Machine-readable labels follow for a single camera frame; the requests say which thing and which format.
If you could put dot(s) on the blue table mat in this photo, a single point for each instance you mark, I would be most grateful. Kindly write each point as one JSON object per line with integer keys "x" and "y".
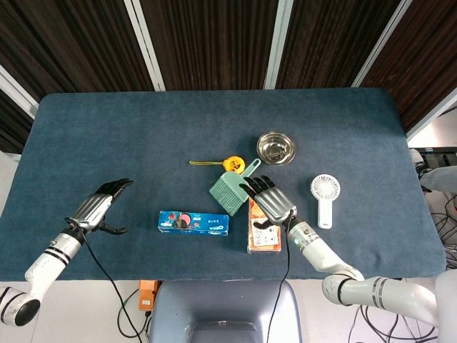
{"x": 178, "y": 143}

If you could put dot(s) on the orange device under table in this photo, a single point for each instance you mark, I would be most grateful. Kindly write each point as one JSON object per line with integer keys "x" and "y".
{"x": 147, "y": 296}

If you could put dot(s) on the white handheld fan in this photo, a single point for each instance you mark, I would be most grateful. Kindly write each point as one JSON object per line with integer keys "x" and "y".
{"x": 324, "y": 201}

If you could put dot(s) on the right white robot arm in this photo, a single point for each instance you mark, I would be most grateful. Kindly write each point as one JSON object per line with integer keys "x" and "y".
{"x": 342, "y": 264}

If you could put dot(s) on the green dust brush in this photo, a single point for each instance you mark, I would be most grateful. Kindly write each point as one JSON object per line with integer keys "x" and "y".
{"x": 232, "y": 186}

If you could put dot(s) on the steel bowl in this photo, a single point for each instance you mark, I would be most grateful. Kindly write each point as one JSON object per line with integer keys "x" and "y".
{"x": 276, "y": 147}

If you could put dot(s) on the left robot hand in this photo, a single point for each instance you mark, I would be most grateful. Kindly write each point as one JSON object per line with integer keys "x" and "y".
{"x": 93, "y": 208}

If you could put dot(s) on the blue Oreo cookie box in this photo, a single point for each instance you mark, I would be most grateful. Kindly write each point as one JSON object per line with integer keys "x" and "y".
{"x": 193, "y": 223}

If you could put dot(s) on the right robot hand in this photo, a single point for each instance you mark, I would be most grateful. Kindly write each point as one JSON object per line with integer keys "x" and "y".
{"x": 272, "y": 204}

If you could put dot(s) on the grey robot torso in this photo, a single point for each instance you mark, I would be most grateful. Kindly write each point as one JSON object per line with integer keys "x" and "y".
{"x": 225, "y": 312}

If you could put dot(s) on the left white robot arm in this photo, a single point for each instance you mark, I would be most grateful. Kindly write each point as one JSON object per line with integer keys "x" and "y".
{"x": 43, "y": 266}

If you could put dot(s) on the orange snack box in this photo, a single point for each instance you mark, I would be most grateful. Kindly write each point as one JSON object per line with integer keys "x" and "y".
{"x": 264, "y": 238}

